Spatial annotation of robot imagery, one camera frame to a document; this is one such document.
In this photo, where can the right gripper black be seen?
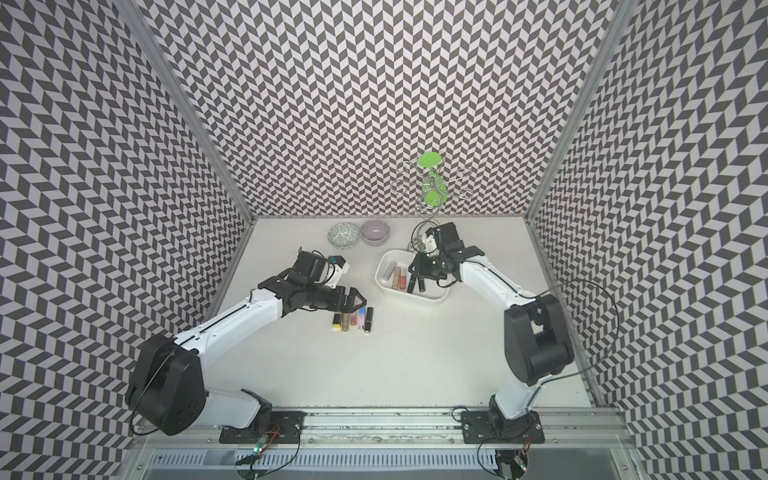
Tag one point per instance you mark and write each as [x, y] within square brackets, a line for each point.
[419, 261]

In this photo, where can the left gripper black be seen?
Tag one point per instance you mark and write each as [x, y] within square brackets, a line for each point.
[338, 304]

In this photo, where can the gold black lipstick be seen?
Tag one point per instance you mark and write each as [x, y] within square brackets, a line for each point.
[337, 321]

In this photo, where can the white storage box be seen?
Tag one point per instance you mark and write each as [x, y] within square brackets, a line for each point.
[433, 293]

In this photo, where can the peach lipstick tube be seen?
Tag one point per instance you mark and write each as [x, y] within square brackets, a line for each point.
[396, 278]

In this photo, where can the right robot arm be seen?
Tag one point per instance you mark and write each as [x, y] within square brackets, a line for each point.
[536, 339]

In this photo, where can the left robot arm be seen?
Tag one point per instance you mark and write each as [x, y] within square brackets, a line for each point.
[167, 386]

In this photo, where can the blue pink lipstick tube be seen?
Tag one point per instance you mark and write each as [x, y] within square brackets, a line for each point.
[361, 316]

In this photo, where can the black lipstick long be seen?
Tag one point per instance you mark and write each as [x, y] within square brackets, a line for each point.
[368, 321]

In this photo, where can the green patterned bowl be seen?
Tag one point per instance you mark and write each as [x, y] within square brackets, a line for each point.
[343, 235]

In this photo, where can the purple bowl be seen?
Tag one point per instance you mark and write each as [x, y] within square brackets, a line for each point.
[375, 232]

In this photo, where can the chrome jewelry stand green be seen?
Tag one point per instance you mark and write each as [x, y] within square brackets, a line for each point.
[437, 183]

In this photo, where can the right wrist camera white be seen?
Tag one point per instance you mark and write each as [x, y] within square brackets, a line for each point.
[443, 241]

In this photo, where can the aluminium front rail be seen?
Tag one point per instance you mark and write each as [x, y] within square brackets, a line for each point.
[577, 427]

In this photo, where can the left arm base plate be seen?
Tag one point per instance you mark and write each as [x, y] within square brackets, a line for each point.
[285, 425]

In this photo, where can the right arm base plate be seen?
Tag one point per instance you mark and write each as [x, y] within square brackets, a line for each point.
[478, 427]

